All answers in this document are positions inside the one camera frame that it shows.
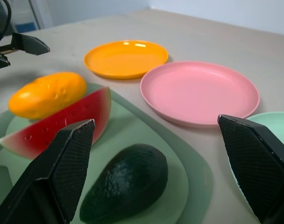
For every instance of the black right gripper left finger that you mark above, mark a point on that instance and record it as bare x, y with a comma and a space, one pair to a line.
62, 168

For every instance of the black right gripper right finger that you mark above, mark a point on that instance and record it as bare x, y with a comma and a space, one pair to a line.
256, 163

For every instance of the mint green plastic plate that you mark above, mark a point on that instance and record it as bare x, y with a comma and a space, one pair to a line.
278, 126

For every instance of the pink plastic plate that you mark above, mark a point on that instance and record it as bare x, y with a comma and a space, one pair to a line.
198, 93

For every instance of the orange plastic plate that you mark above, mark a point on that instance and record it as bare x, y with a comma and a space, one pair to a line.
125, 58

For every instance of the blue background object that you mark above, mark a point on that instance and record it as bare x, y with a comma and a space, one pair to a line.
26, 27

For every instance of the red toy watermelon slice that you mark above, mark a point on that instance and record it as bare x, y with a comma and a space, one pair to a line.
62, 123

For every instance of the orange yellow toy mango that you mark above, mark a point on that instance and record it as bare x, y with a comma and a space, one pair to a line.
48, 94

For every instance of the dark green toy avocado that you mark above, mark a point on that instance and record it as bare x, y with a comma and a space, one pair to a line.
128, 184

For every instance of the green plastic tray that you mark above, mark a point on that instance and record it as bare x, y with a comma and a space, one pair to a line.
142, 130

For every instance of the white background post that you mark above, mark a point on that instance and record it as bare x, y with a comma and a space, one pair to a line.
40, 14

